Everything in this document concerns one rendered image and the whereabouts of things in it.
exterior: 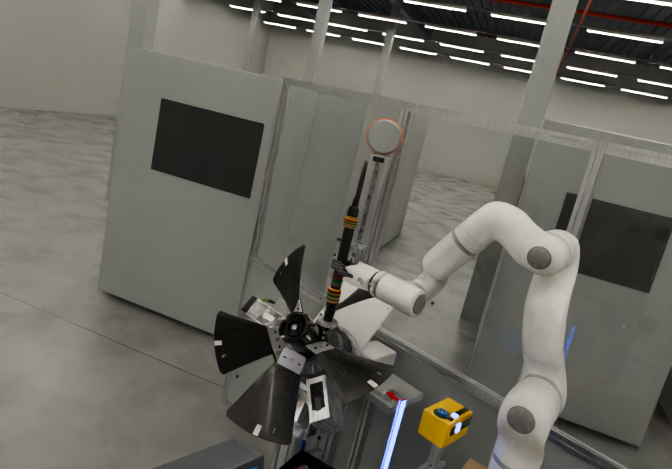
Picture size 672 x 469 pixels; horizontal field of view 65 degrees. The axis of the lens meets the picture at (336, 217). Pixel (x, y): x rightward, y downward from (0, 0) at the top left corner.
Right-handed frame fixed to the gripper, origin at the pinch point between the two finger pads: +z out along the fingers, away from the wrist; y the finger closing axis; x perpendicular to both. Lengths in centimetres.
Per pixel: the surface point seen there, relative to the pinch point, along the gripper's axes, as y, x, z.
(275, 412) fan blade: -16, -49, -1
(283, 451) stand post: 8, -82, 13
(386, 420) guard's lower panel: 70, -87, 10
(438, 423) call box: 21, -42, -37
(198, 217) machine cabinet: 97, -56, 228
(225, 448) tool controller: -62, -24, -32
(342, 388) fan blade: -9.2, -31.6, -19.0
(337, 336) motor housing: 12.3, -29.9, 4.3
